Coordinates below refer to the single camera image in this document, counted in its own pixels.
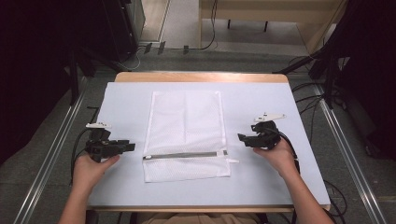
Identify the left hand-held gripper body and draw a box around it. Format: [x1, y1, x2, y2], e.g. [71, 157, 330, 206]
[85, 122, 123, 163]

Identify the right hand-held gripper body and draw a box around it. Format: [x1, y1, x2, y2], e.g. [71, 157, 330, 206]
[250, 112, 283, 150]

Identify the person's right hand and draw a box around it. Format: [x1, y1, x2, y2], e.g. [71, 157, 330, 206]
[252, 137, 301, 181]

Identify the person's left hand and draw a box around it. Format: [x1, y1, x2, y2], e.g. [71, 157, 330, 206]
[71, 153, 120, 194]

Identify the light blue table mat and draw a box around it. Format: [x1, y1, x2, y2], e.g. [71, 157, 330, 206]
[88, 81, 332, 208]

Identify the white mesh laundry bag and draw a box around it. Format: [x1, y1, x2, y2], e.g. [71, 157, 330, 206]
[142, 90, 241, 184]

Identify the black metal stand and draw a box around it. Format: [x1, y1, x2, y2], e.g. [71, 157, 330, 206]
[272, 46, 347, 110]
[64, 46, 125, 106]

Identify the wooden table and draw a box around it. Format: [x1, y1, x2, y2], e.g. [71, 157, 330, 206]
[86, 71, 332, 214]

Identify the person's beige lap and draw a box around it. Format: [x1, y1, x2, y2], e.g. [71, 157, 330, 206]
[139, 212, 261, 224]

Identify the black cabinet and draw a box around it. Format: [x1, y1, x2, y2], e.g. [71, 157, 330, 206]
[101, 0, 147, 63]

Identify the light wooden bench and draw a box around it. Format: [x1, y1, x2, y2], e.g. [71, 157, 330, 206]
[198, 0, 349, 54]

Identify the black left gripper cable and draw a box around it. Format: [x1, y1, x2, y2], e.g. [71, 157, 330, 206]
[69, 128, 92, 187]

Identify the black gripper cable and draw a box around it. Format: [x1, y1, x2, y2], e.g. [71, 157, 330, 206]
[274, 128, 302, 175]
[69, 128, 92, 187]

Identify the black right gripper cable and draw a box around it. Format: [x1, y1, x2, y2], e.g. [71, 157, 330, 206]
[274, 128, 302, 175]

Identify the bundle of black floor cables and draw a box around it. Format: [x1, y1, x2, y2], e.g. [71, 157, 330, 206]
[290, 81, 328, 145]

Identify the metal floor rail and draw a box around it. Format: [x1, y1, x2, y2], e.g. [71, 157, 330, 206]
[313, 83, 389, 224]
[12, 77, 89, 224]

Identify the black floor cable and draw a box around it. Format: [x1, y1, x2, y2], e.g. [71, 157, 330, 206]
[182, 0, 219, 56]

